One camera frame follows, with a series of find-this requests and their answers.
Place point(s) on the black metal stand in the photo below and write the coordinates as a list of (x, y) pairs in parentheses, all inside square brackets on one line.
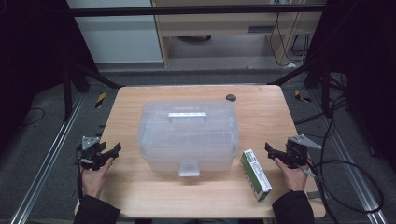
[(67, 93), (326, 93)]

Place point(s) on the grey tape piece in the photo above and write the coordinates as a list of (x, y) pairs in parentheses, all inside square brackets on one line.
[(313, 195)]

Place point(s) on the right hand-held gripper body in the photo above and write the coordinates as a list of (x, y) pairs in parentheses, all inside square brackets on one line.
[(297, 154)]

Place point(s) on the green white medicine box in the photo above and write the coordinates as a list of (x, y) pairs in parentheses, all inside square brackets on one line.
[(256, 174)]

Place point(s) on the light wooden desk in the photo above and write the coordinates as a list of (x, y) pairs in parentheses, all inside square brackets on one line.
[(218, 21)]

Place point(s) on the clear plastic storage box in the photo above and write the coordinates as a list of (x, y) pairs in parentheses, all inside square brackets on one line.
[(186, 140)]

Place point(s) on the black round table grommet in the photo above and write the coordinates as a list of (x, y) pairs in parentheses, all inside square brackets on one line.
[(230, 97)]

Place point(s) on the person's left hand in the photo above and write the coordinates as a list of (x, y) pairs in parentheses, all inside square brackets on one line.
[(95, 182)]

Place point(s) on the aluminium floor rail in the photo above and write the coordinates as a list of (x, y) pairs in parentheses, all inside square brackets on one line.
[(46, 161), (351, 174)]

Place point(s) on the person's right hand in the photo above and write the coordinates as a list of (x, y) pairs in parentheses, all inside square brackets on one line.
[(295, 180)]

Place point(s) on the white cabinet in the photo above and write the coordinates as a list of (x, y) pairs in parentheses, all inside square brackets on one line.
[(118, 37)]

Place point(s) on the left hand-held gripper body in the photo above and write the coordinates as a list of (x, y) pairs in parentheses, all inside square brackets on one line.
[(91, 152)]

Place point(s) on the yellow black striped tape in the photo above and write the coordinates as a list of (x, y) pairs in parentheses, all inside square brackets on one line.
[(100, 99), (300, 96)]

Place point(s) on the black horizontal bar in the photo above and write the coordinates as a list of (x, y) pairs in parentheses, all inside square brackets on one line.
[(186, 10)]

